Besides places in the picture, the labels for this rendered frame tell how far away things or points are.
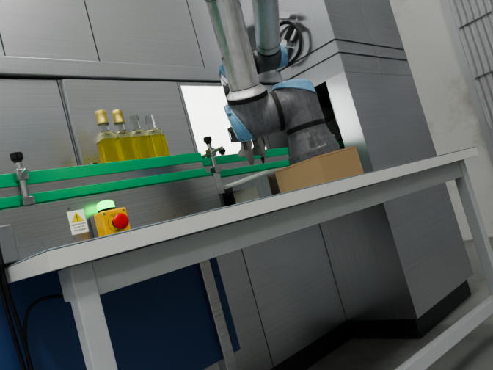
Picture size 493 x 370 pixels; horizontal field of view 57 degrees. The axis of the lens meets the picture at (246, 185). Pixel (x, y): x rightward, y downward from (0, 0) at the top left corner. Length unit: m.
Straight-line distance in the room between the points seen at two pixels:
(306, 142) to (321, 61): 1.03
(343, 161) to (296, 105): 0.20
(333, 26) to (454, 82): 2.41
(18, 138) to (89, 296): 0.82
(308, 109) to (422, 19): 3.48
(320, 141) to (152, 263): 0.60
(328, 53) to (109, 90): 1.03
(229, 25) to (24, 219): 0.69
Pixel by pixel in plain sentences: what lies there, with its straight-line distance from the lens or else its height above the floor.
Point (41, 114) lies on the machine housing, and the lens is 1.61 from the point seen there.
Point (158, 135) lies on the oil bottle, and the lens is 1.56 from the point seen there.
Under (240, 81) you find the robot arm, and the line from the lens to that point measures 1.25.
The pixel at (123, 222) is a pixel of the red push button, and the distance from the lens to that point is 1.16.
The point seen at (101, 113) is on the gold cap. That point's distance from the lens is 1.50.
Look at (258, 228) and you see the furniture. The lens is 1.05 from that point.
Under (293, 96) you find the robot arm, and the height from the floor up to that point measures 1.01.
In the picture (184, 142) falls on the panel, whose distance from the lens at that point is 1.81.
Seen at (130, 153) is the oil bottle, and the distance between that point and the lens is 1.49.
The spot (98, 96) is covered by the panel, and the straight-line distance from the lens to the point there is 1.69.
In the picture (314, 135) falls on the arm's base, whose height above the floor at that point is 0.89.
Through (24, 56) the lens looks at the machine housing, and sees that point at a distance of 1.68.
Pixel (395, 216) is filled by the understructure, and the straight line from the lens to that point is 2.17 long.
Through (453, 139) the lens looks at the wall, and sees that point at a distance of 4.53.
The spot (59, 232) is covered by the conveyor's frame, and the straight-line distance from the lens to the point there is 1.20.
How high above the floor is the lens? 0.71
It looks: 4 degrees up
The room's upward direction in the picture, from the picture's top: 15 degrees counter-clockwise
